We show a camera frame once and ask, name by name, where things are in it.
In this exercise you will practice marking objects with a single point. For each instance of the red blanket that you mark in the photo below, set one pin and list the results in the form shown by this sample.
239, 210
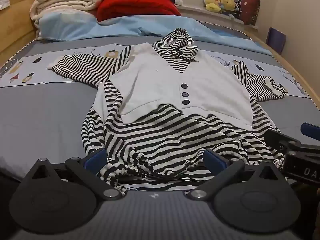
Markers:
135, 7

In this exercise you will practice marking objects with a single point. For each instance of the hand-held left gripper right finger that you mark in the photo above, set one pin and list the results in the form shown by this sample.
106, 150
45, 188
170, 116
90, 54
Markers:
215, 160

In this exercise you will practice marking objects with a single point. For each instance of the black white striped hooded sweater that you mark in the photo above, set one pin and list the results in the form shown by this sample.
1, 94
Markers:
162, 135

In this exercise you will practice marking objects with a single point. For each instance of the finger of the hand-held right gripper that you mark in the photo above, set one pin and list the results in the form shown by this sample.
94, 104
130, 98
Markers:
277, 137
311, 131

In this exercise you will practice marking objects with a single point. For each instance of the white window sill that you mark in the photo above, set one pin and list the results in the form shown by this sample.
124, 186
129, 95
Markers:
200, 11

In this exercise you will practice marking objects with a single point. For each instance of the grey printed bed sheet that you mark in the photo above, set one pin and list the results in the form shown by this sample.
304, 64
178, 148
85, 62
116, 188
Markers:
37, 110

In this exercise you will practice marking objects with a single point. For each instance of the cream folded blanket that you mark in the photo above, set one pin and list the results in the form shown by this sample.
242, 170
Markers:
62, 3

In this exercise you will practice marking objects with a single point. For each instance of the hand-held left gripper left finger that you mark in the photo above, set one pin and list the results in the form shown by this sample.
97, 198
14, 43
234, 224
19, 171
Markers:
96, 158

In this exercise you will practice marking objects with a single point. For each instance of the purple board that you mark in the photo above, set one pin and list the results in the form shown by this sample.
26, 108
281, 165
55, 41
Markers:
276, 41

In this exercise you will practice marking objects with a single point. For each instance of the light blue duvet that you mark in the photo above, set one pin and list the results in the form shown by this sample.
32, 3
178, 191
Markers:
87, 30

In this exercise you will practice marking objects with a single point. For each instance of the dark red cushion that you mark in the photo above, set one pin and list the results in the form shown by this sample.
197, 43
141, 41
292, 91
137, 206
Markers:
250, 10

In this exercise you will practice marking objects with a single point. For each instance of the yellow plush toy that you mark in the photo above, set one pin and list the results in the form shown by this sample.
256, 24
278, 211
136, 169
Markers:
228, 3
212, 0

